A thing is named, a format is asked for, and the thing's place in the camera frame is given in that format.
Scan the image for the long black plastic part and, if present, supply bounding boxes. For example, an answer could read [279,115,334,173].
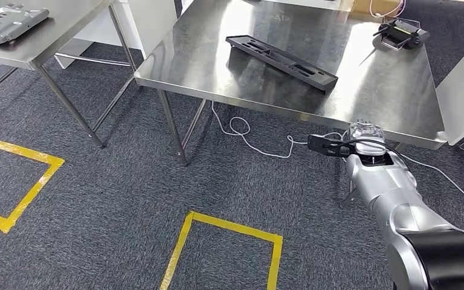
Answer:
[225,34,340,95]

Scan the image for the yellow floor tape square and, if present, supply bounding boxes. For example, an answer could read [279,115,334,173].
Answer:
[159,211,284,290]

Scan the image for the large cardboard box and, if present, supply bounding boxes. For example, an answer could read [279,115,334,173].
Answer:
[351,0,404,18]

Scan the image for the grey metal plate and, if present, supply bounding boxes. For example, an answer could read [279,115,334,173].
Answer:
[0,3,51,46]

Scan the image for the white power cable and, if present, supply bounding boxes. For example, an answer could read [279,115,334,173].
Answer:
[210,101,464,236]

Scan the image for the black camera bracket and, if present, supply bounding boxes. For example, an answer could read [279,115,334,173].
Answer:
[306,134,356,158]

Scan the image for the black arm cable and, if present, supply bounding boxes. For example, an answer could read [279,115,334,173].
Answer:
[337,138,409,169]

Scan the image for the black device with metal handle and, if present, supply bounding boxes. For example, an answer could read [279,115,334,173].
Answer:
[372,18,432,52]

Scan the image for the pink cable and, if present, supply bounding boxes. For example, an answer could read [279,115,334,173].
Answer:
[369,0,408,19]

